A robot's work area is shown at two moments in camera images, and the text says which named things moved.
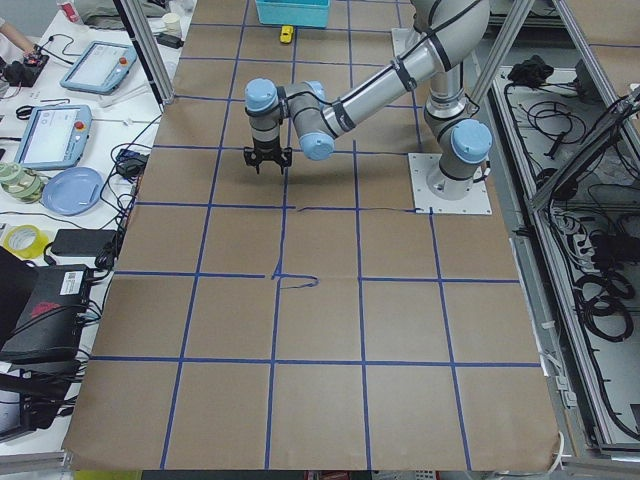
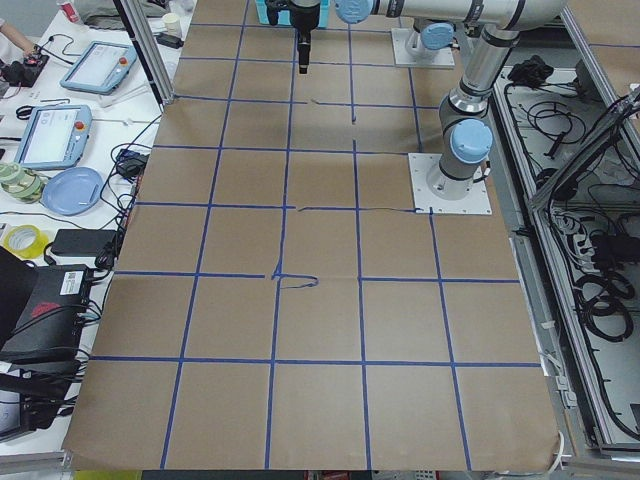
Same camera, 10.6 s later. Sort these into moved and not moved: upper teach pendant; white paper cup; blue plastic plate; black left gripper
Moved: black left gripper
Not moved: white paper cup; blue plastic plate; upper teach pendant
